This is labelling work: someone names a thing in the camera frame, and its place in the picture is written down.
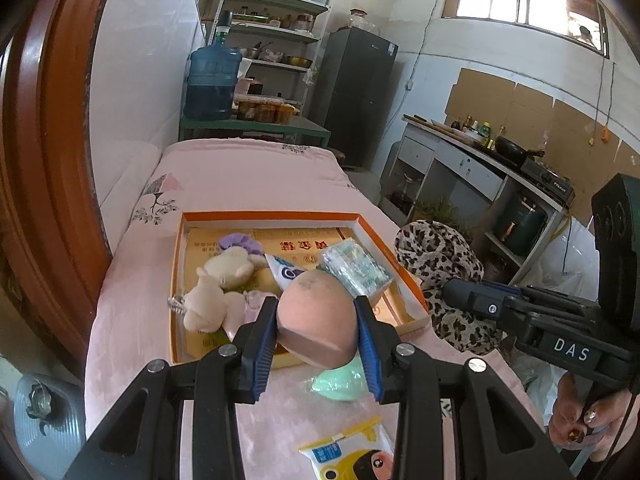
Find blue water jug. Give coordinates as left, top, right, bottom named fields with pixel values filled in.
left=182, top=10, right=244, bottom=122

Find mint green sponge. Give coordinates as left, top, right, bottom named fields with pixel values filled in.
left=309, top=360, right=368, bottom=403

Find purple white wipes pack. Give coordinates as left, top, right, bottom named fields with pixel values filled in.
left=264, top=254, right=308, bottom=291

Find barred window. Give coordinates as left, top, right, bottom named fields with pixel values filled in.
left=442, top=0, right=611, bottom=58

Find grey ribbed appliance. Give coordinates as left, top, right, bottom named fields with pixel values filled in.
left=14, top=372, right=87, bottom=480

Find leopard print scarf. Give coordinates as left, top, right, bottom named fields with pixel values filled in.
left=394, top=219, right=506, bottom=356

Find green print tissue pack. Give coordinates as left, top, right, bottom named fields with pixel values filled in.
left=319, top=239, right=392, bottom=298

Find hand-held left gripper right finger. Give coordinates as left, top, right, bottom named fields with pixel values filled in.
left=352, top=296, right=576, bottom=480

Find green metal shelf rack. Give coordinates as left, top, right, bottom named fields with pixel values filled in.
left=200, top=0, right=335, bottom=111

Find person's right hand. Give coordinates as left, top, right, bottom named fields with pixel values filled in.
left=547, top=374, right=637, bottom=463

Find cream plush toy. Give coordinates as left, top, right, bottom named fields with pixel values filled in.
left=170, top=232, right=273, bottom=333

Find white plastic bag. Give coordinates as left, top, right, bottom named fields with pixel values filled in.
left=525, top=215, right=601, bottom=301

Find black wok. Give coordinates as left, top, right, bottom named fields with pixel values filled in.
left=492, top=136, right=546, bottom=158

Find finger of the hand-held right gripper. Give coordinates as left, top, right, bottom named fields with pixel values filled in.
left=442, top=278, right=541, bottom=333
left=472, top=281, right=599, bottom=311

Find cardboard wall sheet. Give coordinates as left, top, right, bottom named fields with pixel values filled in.
left=445, top=67, right=640, bottom=181

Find green potted plant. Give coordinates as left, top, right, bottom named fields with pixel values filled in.
left=415, top=197, right=473, bottom=241

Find green table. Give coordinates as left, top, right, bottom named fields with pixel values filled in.
left=179, top=115, right=332, bottom=147

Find orange cardboard box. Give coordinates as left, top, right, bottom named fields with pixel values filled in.
left=169, top=211, right=431, bottom=371

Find cartoon print packet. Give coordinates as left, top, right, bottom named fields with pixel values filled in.
left=298, top=415, right=398, bottom=480

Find black refrigerator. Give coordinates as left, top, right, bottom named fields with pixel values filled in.
left=311, top=27, right=399, bottom=170

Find black gas stove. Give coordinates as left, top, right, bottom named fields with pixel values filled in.
left=520, top=157, right=576, bottom=208

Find glass jar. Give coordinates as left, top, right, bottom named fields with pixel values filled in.
left=348, top=8, right=381, bottom=36

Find stacked food containers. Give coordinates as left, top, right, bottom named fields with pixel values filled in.
left=235, top=97, right=301, bottom=123

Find dark green cooking pot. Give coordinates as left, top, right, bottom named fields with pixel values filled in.
left=492, top=191, right=548, bottom=256

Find white kitchen counter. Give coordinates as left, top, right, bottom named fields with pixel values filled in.
left=379, top=115, right=576, bottom=286

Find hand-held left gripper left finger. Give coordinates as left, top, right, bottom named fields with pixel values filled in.
left=65, top=296, right=280, bottom=480

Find pink makeup sponge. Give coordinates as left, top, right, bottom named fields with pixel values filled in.
left=276, top=270, right=362, bottom=368

